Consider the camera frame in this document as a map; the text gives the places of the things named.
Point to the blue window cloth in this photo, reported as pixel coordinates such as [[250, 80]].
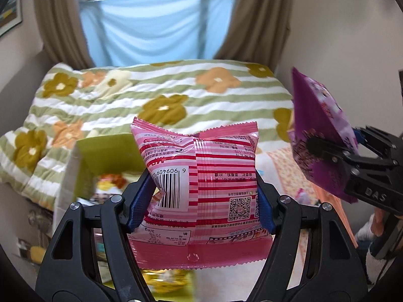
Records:
[[151, 28]]

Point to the brown curtain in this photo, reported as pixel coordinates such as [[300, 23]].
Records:
[[258, 19], [59, 15]]

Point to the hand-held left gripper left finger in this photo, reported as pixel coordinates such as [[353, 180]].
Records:
[[138, 201]]

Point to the floral striped blanket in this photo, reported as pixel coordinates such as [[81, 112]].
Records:
[[126, 94]]

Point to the clear plastic snack packet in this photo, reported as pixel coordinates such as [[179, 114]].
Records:
[[307, 196]]

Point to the crumpled clear plastic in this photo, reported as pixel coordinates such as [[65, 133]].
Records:
[[39, 221]]

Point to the framed wall picture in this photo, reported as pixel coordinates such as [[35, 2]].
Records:
[[9, 9]]

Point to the green cardboard box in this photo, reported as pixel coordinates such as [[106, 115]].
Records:
[[107, 154]]

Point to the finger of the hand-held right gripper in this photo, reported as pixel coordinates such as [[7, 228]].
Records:
[[377, 143], [326, 149]]

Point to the pink striped snack packet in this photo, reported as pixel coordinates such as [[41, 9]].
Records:
[[214, 170]]

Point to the orange patterned cloth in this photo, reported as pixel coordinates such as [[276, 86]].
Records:
[[283, 166]]

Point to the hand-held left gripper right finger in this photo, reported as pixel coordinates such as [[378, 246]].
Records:
[[264, 210]]

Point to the purple snack packet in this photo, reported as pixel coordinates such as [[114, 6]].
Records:
[[318, 107]]

